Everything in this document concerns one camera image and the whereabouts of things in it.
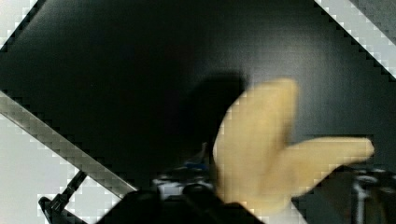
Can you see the yellow plush peeled banana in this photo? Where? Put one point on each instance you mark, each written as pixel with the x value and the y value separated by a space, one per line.
pixel 257 167

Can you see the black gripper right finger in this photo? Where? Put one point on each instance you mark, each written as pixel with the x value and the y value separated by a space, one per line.
pixel 351 196

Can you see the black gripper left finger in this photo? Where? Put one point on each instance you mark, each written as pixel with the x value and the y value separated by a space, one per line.
pixel 196 170

